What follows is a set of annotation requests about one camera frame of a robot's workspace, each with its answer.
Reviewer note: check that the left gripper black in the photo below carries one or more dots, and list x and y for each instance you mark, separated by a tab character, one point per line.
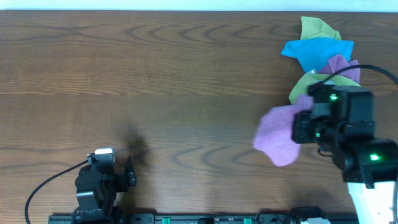
127	182

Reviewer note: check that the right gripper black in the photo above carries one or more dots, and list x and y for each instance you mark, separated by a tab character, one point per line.
301	119

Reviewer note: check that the purple microfiber cloth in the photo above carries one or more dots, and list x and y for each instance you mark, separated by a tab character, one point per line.
274	133

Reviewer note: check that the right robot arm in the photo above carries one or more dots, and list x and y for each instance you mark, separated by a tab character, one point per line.
369	167

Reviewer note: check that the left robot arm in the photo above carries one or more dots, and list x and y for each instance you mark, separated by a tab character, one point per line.
97	186

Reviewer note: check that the green cloth in front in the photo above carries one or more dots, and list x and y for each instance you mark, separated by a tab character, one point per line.
311	78

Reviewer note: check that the green cloth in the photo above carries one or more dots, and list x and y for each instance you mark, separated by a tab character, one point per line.
313	28
311	78

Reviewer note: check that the purple cloth in pile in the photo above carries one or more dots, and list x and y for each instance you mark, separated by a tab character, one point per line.
338	62

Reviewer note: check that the blue microfiber cloth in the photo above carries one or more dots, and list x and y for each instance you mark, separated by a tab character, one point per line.
313	54

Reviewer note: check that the green cloth at back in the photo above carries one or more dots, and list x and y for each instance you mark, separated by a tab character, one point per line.
313	28

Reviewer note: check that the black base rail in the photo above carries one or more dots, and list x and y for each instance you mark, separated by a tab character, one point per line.
264	218

